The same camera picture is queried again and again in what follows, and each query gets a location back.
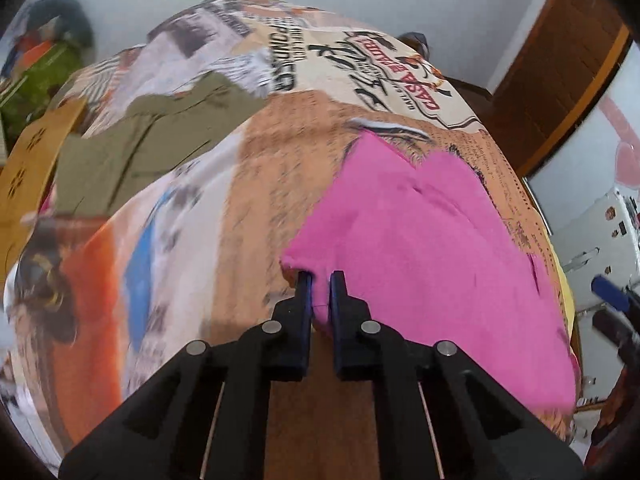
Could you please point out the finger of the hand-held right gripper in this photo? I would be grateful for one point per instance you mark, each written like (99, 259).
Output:
(609, 325)
(607, 292)

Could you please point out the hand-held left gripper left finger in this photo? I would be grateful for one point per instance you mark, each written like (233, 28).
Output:
(306, 305)

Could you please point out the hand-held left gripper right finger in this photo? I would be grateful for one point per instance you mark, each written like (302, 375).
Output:
(337, 310)

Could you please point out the pink pants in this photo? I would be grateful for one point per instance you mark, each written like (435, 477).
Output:
(425, 240)

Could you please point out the olive green pants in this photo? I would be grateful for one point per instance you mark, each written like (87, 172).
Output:
(150, 135)

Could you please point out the printed newspaper pattern blanket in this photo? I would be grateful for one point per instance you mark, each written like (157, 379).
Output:
(210, 260)

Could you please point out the brown wooden door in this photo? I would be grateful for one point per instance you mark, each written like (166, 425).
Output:
(560, 60)

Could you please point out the grey blue backpack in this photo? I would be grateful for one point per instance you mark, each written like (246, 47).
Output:
(416, 42)

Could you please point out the wooden lap desk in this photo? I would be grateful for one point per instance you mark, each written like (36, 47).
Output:
(30, 170)

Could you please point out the grey plush pillow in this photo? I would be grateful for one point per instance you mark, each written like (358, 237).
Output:
(70, 15)

